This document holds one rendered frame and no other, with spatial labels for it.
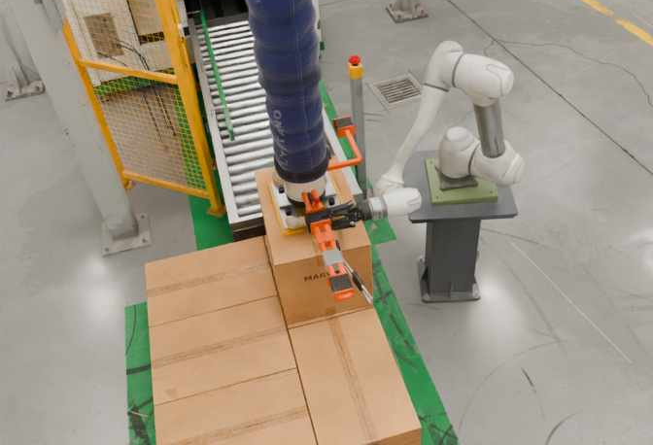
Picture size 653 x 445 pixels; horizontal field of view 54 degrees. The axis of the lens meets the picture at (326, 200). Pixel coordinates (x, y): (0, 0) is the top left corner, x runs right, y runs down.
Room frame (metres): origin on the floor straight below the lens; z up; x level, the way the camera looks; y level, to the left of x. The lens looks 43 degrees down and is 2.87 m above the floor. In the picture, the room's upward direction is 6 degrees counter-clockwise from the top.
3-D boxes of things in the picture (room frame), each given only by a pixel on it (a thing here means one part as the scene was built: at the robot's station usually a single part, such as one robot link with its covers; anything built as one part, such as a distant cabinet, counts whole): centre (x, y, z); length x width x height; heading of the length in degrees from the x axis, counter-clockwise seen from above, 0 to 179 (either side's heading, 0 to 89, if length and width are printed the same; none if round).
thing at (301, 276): (2.04, 0.08, 0.74); 0.60 x 0.40 x 0.40; 8
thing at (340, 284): (1.45, -0.02, 1.08); 0.08 x 0.07 x 0.05; 10
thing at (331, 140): (3.60, 0.05, 0.50); 2.31 x 0.05 x 0.19; 10
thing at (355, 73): (3.05, -0.23, 0.50); 0.07 x 0.07 x 1.00; 10
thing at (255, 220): (2.39, 0.16, 0.58); 0.70 x 0.03 x 0.06; 100
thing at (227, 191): (3.49, 0.69, 0.50); 2.31 x 0.05 x 0.19; 10
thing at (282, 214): (2.03, 0.18, 0.98); 0.34 x 0.10 x 0.05; 10
